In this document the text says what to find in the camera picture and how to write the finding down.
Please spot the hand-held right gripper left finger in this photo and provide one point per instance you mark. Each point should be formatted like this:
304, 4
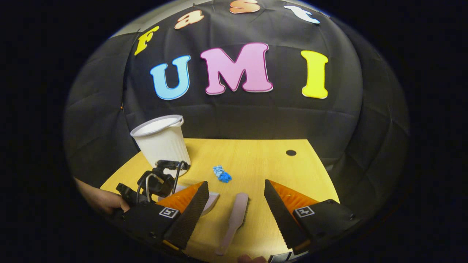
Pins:
192, 212

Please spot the white ribbed garbage bin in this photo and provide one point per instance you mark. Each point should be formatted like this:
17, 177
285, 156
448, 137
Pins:
164, 146

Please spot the small pink broom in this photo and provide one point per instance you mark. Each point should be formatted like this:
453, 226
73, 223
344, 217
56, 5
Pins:
237, 212

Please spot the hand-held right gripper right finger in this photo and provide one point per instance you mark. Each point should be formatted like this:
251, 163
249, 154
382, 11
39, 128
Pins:
279, 215

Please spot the light blue paper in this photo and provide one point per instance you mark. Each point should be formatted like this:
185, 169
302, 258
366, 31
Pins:
218, 170

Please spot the yellow wooden desktop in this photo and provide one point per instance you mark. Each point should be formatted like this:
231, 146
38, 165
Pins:
256, 160

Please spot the dark blue paper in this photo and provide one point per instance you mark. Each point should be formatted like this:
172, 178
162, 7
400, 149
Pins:
225, 177

